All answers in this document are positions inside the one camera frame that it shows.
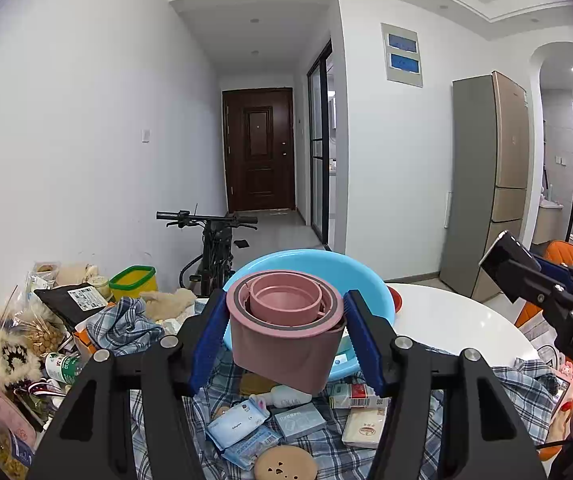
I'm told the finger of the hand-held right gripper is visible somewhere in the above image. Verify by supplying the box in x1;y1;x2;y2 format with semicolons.
479;230;567;311
537;255;573;318

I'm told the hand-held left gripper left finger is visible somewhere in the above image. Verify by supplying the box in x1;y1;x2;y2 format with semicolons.
26;290;230;480

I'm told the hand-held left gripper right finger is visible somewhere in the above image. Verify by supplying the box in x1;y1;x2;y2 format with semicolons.
343;290;550;480

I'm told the white red cigarette pack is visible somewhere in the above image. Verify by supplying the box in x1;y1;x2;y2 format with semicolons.
329;382;385;410

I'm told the pink plastic cup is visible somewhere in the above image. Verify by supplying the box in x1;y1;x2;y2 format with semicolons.
226;270;348;395

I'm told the blue plastic basin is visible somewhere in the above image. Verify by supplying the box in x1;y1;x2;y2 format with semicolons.
222;249;396;382

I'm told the light blue small box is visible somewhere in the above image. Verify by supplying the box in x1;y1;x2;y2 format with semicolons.
271;402;327;443

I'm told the yellow container with green rim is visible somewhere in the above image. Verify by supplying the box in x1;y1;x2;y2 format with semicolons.
109;265;158;303

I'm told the beige vanity cabinet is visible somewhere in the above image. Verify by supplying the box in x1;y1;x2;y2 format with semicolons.
531;200;565;246

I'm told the beige knit glove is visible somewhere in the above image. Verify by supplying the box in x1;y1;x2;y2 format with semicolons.
144;287;197;322

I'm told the brown round pad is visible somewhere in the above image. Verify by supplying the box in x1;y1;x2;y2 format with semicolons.
239;372;280;397

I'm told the cream paper packet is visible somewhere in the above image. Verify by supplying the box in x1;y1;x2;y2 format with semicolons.
341;406;392;450

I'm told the beige grey refrigerator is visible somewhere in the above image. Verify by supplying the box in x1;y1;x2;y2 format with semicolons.
439;71;531;303

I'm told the black bicycle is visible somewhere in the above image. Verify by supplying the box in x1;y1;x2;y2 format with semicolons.
156;209;260;301

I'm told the crumpled blue plaid cloth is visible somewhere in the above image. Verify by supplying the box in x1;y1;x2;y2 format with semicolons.
74;296;164;356

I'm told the blue tissue packet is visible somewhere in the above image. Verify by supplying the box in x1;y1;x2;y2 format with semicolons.
206;402;271;451
221;426;282;471

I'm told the white plastic bottle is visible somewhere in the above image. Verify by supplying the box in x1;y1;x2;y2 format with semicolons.
249;385;313;409

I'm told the cream jar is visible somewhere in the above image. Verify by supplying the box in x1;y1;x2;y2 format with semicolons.
86;275;112;301

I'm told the round wooden coaster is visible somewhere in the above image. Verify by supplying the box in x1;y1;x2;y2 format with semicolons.
254;444;319;480

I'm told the black packet with white label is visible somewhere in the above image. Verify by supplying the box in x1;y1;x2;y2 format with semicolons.
34;282;117;328

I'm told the green white bottle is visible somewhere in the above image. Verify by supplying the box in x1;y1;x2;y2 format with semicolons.
44;352;84;386

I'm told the clear bag of nuts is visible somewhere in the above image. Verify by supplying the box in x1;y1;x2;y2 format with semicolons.
16;305;67;361

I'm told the dark brown entrance door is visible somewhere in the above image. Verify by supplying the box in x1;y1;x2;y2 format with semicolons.
221;87;297;213

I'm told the black framed glass door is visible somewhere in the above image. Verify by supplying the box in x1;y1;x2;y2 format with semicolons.
307;40;335;246

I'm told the black white knit hat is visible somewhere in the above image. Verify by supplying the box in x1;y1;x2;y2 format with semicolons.
0;310;30;391

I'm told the pink fabric pouch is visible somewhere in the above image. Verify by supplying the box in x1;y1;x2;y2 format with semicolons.
0;330;37;451

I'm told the wall panel with blue windows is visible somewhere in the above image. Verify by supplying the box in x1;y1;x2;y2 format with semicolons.
381;22;425;87

